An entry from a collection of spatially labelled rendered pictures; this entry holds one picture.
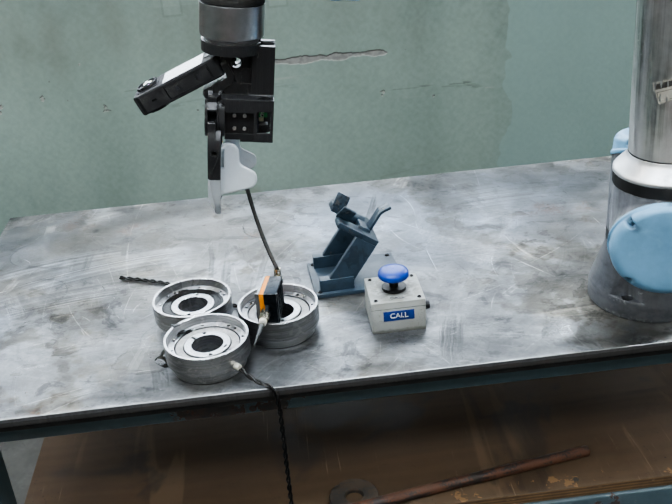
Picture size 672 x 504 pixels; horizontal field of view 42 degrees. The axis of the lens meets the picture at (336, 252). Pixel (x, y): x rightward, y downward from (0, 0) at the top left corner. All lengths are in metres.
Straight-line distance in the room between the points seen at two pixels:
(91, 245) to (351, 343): 0.53
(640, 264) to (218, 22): 0.53
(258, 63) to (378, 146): 1.77
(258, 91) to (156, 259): 0.43
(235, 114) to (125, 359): 0.34
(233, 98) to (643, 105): 0.45
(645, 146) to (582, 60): 1.92
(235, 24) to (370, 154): 1.82
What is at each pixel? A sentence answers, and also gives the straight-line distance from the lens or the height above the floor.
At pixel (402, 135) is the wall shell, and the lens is 2.79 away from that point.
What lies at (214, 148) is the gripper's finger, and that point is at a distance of 1.04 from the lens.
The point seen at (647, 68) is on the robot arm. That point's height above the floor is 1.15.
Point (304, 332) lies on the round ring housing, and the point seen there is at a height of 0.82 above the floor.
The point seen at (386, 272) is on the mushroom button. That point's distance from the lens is 1.12.
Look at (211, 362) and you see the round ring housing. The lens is 1.05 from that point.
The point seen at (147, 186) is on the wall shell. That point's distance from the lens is 2.82.
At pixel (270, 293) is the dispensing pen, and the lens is 1.10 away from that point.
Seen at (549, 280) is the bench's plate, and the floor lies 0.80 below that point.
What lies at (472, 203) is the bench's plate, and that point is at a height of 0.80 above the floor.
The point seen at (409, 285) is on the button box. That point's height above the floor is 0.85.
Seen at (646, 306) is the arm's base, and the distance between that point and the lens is 1.16.
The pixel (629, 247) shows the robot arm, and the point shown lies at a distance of 0.98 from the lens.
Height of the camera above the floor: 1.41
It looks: 27 degrees down
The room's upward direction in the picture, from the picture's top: 4 degrees counter-clockwise
